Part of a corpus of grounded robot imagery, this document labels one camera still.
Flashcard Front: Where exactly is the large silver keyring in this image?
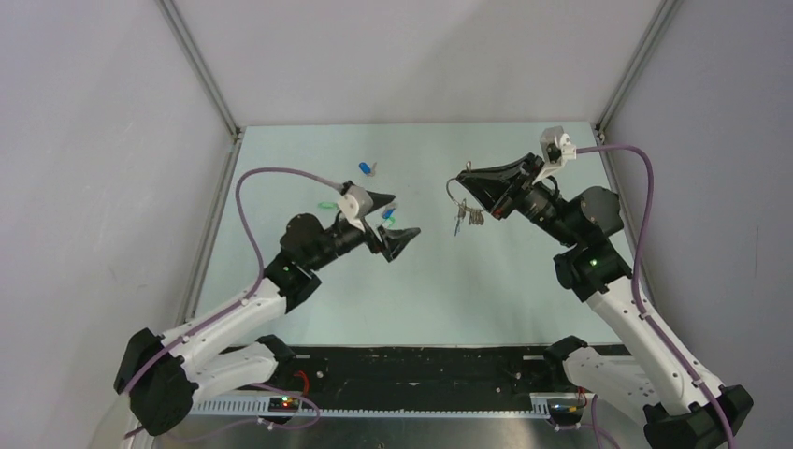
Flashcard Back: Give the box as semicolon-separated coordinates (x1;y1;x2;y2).
445;178;484;237

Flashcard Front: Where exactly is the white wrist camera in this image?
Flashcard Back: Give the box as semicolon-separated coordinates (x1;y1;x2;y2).
337;181;373;230
533;126;577;184

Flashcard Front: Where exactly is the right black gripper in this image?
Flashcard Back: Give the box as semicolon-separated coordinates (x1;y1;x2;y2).
457;152;581;248

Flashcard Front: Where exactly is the left aluminium corner post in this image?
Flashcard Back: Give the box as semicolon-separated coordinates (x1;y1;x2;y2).
154;0;241;143

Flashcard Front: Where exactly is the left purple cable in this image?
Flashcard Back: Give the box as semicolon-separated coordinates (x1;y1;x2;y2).
121;167;345;442

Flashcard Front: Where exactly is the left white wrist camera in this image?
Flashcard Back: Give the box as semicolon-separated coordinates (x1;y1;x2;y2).
337;181;373;230

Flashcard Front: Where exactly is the left controller board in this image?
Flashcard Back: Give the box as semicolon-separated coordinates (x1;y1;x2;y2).
267;396;302;413

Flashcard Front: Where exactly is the right controller board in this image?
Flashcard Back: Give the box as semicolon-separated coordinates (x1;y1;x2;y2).
548;403;584;420

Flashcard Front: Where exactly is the right aluminium corner post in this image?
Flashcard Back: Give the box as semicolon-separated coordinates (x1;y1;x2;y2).
594;0;682;141

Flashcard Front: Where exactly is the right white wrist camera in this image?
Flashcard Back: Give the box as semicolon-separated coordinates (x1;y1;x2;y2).
533;126;577;184

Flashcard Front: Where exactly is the controller board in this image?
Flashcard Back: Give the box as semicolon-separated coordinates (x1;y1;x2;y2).
548;403;584;420
267;396;302;413

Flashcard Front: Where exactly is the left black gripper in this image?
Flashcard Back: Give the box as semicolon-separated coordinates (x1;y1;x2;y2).
307;191;418;271

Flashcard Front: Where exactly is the aluminium corner post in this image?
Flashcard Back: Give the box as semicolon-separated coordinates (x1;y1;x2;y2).
154;0;241;143
594;0;682;141

